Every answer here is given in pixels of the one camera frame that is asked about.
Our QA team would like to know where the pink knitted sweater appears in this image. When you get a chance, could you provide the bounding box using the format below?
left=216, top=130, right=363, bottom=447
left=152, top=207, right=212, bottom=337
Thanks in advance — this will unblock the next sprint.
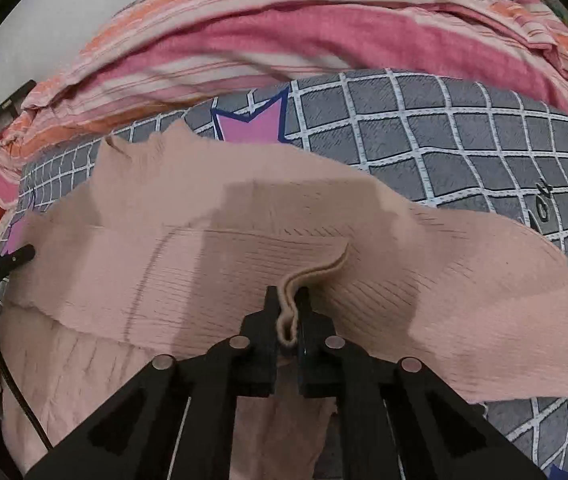
left=0, top=119, right=568, bottom=480

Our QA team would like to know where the grey checked star-print cloth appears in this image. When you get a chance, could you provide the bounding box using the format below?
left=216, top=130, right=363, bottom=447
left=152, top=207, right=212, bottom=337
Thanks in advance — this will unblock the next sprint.
left=0, top=70, right=568, bottom=478

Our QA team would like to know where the pink orange striped quilt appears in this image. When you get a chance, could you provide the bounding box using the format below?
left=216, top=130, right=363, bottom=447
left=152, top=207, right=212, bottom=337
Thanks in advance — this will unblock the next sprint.
left=0, top=0, right=568, bottom=209

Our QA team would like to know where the black cable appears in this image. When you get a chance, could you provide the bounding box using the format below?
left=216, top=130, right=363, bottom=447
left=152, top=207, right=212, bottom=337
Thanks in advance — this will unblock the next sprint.
left=0, top=253, right=55, bottom=451

